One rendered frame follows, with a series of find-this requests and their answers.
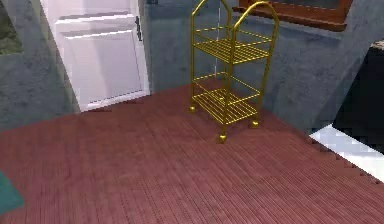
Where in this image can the white panelled room door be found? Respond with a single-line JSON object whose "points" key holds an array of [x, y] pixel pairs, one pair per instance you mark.
{"points": [[103, 63]]}

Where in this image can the teal cloth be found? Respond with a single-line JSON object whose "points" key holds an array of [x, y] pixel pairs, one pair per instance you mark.
{"points": [[8, 198]]}

